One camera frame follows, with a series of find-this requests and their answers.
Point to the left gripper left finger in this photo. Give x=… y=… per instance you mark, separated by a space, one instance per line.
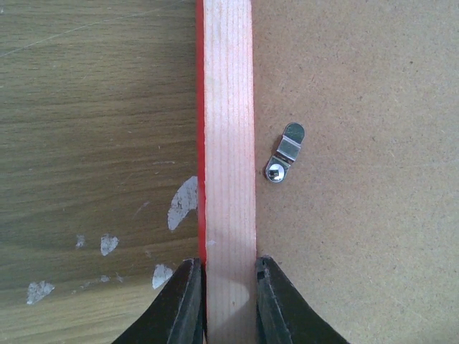
x=177 y=313

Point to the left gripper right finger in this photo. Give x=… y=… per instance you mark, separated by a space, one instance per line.
x=283 y=315

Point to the red picture frame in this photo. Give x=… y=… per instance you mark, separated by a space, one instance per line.
x=226 y=169

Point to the brown frame backing board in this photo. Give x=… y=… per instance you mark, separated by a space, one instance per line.
x=365 y=224

